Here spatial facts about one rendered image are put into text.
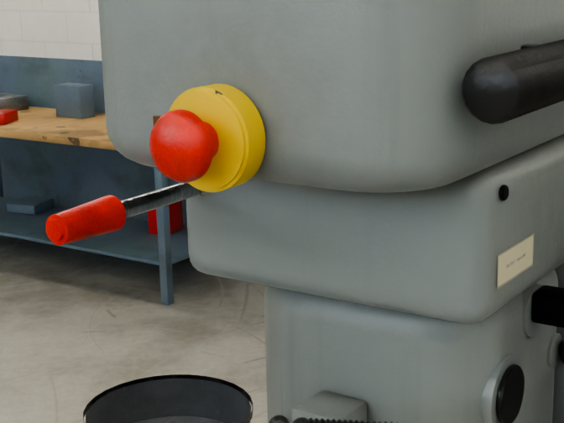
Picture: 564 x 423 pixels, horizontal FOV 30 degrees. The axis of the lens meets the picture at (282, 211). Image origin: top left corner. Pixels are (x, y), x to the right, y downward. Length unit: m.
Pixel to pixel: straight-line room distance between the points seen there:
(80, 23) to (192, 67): 6.34
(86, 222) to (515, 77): 0.28
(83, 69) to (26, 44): 0.55
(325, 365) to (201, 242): 0.13
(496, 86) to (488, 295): 0.16
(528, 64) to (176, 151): 0.19
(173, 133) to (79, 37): 6.41
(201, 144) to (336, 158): 0.07
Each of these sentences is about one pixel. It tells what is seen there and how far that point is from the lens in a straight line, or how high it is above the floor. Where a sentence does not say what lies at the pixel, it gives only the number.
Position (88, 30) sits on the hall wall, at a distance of 6.91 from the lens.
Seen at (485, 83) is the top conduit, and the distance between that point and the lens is 0.55.
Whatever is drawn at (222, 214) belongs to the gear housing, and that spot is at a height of 1.68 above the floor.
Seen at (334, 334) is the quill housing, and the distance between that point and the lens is 0.76.
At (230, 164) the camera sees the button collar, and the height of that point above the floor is 1.75.
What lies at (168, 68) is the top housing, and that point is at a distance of 0.63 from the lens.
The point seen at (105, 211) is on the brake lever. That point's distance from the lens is 0.67.
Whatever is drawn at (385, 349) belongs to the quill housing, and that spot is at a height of 1.59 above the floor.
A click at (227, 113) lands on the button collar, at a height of 1.78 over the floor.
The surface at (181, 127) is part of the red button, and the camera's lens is 0.57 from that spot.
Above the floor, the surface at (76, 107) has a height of 0.95.
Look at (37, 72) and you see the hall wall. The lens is 7.28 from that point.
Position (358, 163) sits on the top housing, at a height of 1.75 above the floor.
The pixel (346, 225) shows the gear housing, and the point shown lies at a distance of 0.69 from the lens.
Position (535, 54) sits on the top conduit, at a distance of 0.59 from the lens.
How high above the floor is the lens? 1.86
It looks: 14 degrees down
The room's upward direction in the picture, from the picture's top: 1 degrees counter-clockwise
